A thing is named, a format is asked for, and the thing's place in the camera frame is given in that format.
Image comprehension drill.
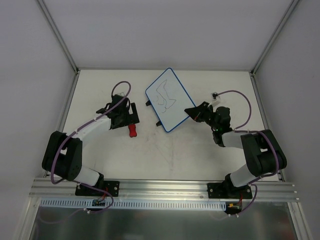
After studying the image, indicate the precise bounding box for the aluminium mounting rail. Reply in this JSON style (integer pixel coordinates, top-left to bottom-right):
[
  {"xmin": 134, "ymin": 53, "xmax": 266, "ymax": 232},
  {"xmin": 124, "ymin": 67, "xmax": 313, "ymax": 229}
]
[{"xmin": 29, "ymin": 178, "xmax": 300, "ymax": 202}]

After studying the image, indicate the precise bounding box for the red bone-shaped eraser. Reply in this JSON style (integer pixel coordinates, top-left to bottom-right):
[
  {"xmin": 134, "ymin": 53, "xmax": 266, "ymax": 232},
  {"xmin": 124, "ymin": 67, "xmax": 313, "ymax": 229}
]
[{"xmin": 128, "ymin": 124, "xmax": 138, "ymax": 138}]

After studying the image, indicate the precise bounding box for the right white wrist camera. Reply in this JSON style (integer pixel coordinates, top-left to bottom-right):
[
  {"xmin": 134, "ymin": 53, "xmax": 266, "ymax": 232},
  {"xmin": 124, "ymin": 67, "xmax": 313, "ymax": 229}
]
[{"xmin": 209, "ymin": 92, "xmax": 222, "ymax": 107}]

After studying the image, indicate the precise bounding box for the upper black whiteboard clip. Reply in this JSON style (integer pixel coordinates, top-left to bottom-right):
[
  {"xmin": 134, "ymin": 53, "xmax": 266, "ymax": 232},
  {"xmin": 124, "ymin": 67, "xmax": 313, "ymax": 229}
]
[{"xmin": 145, "ymin": 100, "xmax": 151, "ymax": 107}]

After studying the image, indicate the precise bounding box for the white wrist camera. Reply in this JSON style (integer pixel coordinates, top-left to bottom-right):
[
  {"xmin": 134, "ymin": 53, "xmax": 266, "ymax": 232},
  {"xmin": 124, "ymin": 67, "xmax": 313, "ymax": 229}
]
[
  {"xmin": 209, "ymin": 92, "xmax": 222, "ymax": 107},
  {"xmin": 117, "ymin": 92, "xmax": 125, "ymax": 97}
]

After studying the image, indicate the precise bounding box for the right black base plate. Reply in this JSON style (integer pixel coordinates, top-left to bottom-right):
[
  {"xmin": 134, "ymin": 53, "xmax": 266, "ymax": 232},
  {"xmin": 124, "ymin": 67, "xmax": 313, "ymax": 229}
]
[{"xmin": 206, "ymin": 182, "xmax": 253, "ymax": 200}]

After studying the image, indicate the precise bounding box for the aluminium frame post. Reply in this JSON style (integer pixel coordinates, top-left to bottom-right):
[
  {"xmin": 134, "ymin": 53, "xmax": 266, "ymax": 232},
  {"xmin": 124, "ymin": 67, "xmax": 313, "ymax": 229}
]
[
  {"xmin": 35, "ymin": 0, "xmax": 79, "ymax": 74},
  {"xmin": 250, "ymin": 0, "xmax": 301, "ymax": 76}
]

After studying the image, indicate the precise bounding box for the purple cable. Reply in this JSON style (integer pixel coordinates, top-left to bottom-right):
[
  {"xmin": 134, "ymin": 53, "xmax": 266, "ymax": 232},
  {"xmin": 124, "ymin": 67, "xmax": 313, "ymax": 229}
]
[
  {"xmin": 212, "ymin": 89, "xmax": 281, "ymax": 221},
  {"xmin": 37, "ymin": 81, "xmax": 133, "ymax": 225}
]

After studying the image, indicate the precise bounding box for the left aluminium frame post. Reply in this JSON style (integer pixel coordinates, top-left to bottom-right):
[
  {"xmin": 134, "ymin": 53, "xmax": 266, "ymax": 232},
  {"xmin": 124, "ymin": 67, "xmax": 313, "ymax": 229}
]
[{"xmin": 35, "ymin": 0, "xmax": 79, "ymax": 74}]

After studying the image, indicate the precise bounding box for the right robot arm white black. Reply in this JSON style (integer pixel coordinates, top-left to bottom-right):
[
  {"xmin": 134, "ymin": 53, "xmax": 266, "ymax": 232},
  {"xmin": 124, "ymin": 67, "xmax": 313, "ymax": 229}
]
[{"xmin": 184, "ymin": 102, "xmax": 287, "ymax": 198}]

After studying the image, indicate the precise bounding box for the blue-framed whiteboard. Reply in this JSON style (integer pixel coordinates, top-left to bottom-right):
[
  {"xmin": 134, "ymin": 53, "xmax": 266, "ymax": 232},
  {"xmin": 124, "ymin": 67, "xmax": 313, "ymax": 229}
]
[{"xmin": 145, "ymin": 67, "xmax": 196, "ymax": 133}]

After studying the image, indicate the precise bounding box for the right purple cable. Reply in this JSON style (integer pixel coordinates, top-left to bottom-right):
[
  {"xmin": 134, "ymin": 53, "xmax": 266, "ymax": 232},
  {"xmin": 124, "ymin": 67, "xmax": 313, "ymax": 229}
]
[{"xmin": 212, "ymin": 89, "xmax": 281, "ymax": 221}]

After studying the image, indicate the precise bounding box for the slotted white cable duct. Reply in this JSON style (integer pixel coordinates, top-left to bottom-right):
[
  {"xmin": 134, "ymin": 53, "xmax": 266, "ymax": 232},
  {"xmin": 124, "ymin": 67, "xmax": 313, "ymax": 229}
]
[{"xmin": 39, "ymin": 197, "xmax": 227, "ymax": 211}]

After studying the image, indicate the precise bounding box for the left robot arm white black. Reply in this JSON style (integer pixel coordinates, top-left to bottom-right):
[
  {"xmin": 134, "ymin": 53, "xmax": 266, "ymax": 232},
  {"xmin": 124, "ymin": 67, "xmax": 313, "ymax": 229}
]
[{"xmin": 41, "ymin": 94, "xmax": 140, "ymax": 195}]

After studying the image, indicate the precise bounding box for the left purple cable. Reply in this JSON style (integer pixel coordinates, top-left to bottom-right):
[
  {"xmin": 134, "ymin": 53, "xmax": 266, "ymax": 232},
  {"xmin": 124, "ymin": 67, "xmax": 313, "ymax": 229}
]
[{"xmin": 37, "ymin": 81, "xmax": 133, "ymax": 225}]

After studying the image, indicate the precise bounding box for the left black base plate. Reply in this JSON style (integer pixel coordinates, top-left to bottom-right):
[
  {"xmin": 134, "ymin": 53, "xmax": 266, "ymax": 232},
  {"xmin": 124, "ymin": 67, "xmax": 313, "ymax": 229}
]
[{"xmin": 75, "ymin": 180, "xmax": 120, "ymax": 197}]

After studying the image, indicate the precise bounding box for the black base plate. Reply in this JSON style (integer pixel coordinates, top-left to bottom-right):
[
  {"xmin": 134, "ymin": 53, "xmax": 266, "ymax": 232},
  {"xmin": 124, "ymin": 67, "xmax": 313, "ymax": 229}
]
[
  {"xmin": 206, "ymin": 182, "xmax": 253, "ymax": 200},
  {"xmin": 75, "ymin": 180, "xmax": 120, "ymax": 197}
]

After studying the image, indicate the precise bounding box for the right aluminium frame post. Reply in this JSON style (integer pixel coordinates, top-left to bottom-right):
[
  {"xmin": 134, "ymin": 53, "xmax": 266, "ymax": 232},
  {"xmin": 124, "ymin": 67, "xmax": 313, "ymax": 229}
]
[{"xmin": 250, "ymin": 0, "xmax": 301, "ymax": 76}]

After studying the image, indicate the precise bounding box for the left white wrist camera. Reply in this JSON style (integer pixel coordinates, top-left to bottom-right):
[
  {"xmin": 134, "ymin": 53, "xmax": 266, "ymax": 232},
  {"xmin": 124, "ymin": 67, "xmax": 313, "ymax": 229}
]
[{"xmin": 117, "ymin": 92, "xmax": 125, "ymax": 97}]

